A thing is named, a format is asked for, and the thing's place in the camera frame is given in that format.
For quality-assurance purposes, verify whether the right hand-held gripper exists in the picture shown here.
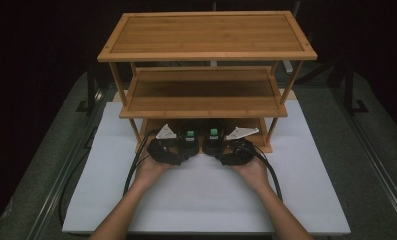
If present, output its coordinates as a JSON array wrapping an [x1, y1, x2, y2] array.
[[217, 126, 258, 167]]

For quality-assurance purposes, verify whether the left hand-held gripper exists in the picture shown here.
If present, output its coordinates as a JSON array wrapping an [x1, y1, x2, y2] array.
[[146, 123, 188, 167]]

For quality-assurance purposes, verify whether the black shoe with green label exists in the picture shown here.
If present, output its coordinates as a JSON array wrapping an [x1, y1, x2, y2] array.
[[176, 119, 201, 158]]

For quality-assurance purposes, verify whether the black ribbed round object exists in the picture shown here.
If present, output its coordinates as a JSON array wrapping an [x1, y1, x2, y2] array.
[[202, 119, 228, 157]]

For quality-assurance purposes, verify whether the wooden three-tier shelf rack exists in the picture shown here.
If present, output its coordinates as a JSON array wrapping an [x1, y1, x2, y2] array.
[[96, 10, 319, 154]]

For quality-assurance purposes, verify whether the person's right hand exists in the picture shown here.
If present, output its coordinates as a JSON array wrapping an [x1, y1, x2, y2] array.
[[230, 156, 271, 194]]

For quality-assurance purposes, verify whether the person's left hand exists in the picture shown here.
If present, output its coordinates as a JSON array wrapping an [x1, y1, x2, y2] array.
[[133, 153, 174, 193]]

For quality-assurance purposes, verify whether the white table mat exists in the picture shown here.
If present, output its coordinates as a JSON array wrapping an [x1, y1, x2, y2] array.
[[61, 99, 351, 236]]

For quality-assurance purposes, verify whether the black metal stand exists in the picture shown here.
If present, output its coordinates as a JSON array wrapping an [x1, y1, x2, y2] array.
[[342, 61, 370, 115], [75, 61, 104, 117]]

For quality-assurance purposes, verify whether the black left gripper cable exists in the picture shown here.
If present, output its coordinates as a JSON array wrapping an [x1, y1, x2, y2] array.
[[58, 131, 157, 228]]

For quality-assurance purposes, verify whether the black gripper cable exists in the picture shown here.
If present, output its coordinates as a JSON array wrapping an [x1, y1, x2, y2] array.
[[58, 131, 157, 228], [250, 143, 284, 203]]

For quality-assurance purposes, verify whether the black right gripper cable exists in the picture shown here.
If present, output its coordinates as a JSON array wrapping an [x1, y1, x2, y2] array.
[[250, 143, 284, 203]]

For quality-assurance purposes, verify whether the metal table rail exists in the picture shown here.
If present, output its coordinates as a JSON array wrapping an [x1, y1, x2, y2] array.
[[25, 89, 104, 240], [330, 88, 397, 231]]

